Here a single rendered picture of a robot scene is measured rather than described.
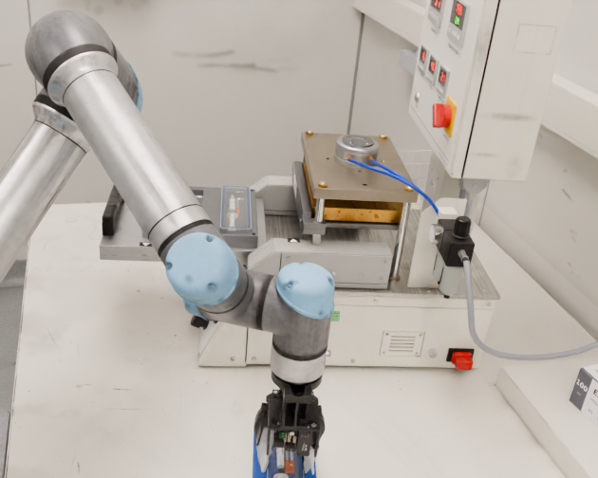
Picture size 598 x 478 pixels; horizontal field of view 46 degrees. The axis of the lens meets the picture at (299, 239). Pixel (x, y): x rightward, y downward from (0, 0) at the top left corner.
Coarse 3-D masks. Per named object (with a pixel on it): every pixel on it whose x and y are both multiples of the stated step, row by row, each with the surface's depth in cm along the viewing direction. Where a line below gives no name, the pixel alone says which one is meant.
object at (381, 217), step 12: (312, 204) 125; (336, 204) 126; (348, 204) 126; (360, 204) 127; (372, 204) 127; (384, 204) 128; (396, 204) 128; (312, 216) 125; (324, 216) 125; (336, 216) 126; (348, 216) 126; (360, 216) 126; (372, 216) 126; (384, 216) 126; (396, 216) 126; (348, 228) 127; (360, 228) 127; (372, 228) 127; (384, 228) 127; (396, 228) 128
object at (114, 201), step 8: (112, 192) 134; (112, 200) 131; (120, 200) 133; (112, 208) 128; (104, 216) 125; (112, 216) 126; (104, 224) 126; (112, 224) 126; (104, 232) 127; (112, 232) 127
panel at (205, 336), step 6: (210, 324) 135; (216, 324) 130; (204, 330) 137; (210, 330) 133; (204, 336) 135; (210, 336) 131; (198, 342) 137; (204, 342) 133; (198, 348) 135; (204, 348) 131; (198, 354) 133
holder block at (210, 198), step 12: (204, 192) 141; (216, 192) 141; (252, 192) 143; (204, 204) 136; (216, 204) 136; (252, 204) 138; (216, 216) 132; (252, 216) 133; (216, 228) 128; (252, 228) 129; (228, 240) 126; (240, 240) 127; (252, 240) 127
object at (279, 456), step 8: (272, 448) 112; (280, 448) 112; (272, 456) 110; (280, 456) 111; (288, 456) 111; (296, 456) 111; (272, 464) 109; (280, 464) 109; (288, 464) 109; (296, 464) 109; (272, 472) 108; (280, 472) 108; (288, 472) 108; (296, 472) 108
